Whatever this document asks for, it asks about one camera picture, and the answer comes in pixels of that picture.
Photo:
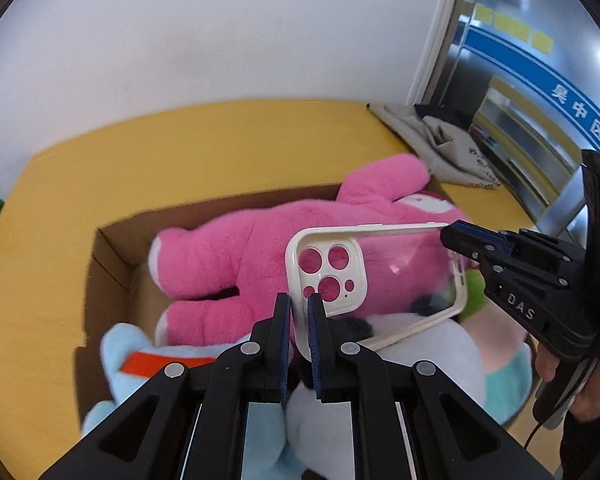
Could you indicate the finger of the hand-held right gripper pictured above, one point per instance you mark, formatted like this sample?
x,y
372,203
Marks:
x,y
472,230
465,246

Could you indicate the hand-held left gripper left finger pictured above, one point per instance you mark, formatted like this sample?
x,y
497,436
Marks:
x,y
284,350

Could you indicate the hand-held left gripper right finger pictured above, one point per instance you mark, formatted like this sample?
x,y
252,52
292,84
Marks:
x,y
314,355

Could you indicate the white clear phone case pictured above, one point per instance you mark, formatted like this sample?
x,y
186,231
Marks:
x,y
325,273

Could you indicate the pink plush toy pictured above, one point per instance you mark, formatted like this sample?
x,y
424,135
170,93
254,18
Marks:
x,y
230,255

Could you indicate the cardboard box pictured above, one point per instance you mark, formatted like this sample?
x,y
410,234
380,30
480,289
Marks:
x,y
115,270

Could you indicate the person's right forearm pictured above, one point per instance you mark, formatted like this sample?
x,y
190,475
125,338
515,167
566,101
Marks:
x,y
595,445

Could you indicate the yellow desktop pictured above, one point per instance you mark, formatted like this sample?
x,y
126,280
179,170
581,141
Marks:
x,y
105,170

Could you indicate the person's right hand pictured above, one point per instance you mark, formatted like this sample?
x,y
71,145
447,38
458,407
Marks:
x,y
547,365

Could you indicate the grey cloth bag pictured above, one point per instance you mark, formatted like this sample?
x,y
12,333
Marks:
x,y
445,155

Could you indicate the white pastel plush toy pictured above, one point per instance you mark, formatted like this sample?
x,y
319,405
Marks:
x,y
430,345

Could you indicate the glass door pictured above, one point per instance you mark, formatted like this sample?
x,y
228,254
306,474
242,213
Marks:
x,y
530,110

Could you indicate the light blue plush toy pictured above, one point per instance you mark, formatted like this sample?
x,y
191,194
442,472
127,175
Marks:
x,y
125,345

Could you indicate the blue sign band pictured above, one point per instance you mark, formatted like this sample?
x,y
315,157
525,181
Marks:
x,y
520,70

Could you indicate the yellow sticky note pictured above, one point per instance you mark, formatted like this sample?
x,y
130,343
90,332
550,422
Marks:
x,y
542,40
484,12
512,25

